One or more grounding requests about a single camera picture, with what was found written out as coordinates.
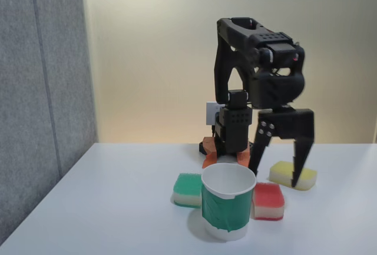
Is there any green sponge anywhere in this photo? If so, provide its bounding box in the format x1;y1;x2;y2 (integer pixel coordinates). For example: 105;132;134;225
172;173;204;208

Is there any white cup with green tape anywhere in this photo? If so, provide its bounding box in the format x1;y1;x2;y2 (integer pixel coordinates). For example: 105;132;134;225
201;163;256;241

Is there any grey felt partition panel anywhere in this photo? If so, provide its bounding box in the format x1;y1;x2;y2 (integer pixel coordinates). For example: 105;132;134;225
0;0;99;249

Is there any red sponge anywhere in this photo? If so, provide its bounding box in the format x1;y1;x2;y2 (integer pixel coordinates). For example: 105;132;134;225
252;181;286;221

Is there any yellow sponge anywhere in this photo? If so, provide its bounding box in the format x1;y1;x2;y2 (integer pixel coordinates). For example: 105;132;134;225
269;160;318;191

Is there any white controller box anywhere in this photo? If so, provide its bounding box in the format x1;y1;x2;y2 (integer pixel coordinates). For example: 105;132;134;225
205;101;222;127

